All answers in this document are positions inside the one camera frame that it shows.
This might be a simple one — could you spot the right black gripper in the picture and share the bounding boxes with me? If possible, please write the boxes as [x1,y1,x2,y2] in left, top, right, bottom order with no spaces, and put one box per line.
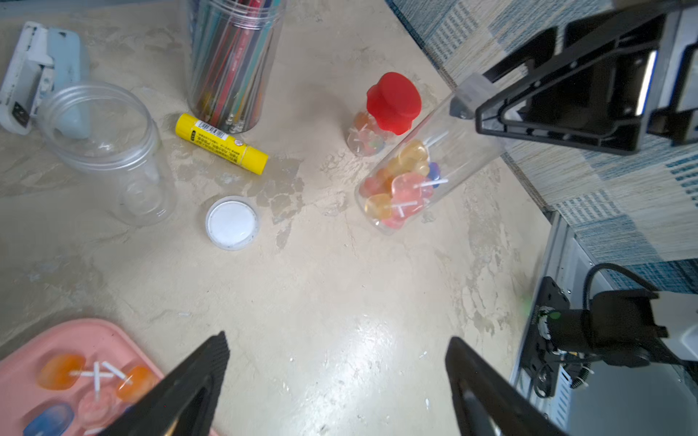
[476,1,697,156]

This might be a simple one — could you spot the white lid candy jar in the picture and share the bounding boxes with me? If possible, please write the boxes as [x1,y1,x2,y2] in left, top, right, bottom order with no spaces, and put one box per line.
[356,74,505,234]

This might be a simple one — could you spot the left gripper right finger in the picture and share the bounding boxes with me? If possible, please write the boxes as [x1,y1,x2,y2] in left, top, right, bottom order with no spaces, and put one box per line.
[445,336,564,435]

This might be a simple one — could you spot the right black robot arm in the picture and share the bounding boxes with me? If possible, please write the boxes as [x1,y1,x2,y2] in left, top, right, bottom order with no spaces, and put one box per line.
[474,1,697,368]

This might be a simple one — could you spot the grey stapler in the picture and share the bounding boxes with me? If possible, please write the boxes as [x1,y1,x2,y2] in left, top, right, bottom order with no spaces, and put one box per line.
[1,21,89,136]

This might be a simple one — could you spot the blue lollipop candy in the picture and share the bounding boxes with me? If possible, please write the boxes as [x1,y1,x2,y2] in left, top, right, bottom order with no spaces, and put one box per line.
[22,403,75,436]

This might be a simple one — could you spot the translucent white jar lid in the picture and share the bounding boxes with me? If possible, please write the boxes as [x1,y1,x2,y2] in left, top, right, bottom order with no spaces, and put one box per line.
[205,196,260,251]

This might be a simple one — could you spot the clear cup of pencils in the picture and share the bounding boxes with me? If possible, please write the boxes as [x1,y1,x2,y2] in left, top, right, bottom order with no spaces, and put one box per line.
[181,0,287,134]

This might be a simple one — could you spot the pink plastic tray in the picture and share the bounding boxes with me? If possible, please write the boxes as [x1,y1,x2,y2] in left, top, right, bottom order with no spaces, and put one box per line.
[0,318,219,436]

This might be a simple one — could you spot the clear candy jar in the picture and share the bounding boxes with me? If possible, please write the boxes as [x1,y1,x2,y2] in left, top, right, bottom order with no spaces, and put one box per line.
[37,82,176,226]

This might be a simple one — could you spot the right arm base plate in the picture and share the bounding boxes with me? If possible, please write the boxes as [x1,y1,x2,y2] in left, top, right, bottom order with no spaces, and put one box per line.
[519,276,570,398]

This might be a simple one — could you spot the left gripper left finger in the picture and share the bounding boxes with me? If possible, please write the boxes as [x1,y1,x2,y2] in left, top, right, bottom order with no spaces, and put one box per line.
[101,332,230,435]

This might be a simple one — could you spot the red lid candy jar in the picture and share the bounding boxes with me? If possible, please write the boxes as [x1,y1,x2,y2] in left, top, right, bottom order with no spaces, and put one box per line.
[346,72,423,157]

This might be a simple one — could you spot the orange lollipop candy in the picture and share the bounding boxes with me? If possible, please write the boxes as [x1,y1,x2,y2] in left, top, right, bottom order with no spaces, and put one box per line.
[36,354,116,391]

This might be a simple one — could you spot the pink lollipop candy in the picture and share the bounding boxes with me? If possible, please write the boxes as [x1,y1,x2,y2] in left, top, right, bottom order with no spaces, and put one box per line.
[76,362,115,430]

